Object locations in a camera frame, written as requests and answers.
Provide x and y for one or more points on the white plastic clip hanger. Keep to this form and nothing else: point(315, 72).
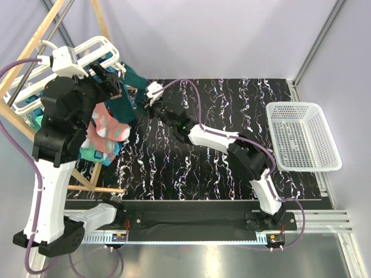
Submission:
point(87, 52)

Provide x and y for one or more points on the mint green sock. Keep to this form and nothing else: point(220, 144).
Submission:
point(95, 156)

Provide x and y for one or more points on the blue sea-print sock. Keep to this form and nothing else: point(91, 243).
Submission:
point(31, 94)

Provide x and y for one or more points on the coral pink sock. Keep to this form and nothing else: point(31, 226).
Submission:
point(109, 127)
point(94, 141)

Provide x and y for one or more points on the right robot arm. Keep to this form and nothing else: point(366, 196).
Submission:
point(246, 158)

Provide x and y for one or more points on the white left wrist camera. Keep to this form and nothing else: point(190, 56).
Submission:
point(63, 62)

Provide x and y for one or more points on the white cable duct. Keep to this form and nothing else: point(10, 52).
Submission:
point(137, 238)

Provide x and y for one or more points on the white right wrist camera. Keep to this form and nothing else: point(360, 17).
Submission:
point(154, 90)

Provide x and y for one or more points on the wooden drying rack frame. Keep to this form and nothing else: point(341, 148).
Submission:
point(19, 123)

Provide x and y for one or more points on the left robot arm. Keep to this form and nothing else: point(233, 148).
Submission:
point(69, 101)

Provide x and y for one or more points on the white plastic basket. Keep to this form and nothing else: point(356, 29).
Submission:
point(301, 137)

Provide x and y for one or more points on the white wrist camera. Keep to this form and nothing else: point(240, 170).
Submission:
point(63, 62)
point(154, 90)

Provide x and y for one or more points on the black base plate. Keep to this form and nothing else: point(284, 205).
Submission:
point(196, 217)

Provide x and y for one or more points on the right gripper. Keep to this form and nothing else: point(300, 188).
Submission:
point(152, 105)

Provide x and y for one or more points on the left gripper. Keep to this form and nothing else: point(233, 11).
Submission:
point(110, 84)

